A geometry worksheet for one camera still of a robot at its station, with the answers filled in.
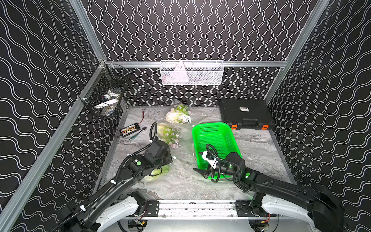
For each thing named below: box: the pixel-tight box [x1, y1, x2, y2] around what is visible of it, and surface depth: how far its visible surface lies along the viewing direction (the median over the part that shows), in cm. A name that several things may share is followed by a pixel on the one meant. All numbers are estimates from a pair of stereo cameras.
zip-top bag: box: [139, 145, 210, 186], surface depth 87 cm
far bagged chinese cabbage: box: [165, 98, 192, 124], surface depth 109 cm
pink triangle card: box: [165, 60, 189, 84], surface depth 92 cm
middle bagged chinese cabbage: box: [156, 122, 192, 150], surface depth 97 cm
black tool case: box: [219, 99, 276, 131], surface depth 112 cm
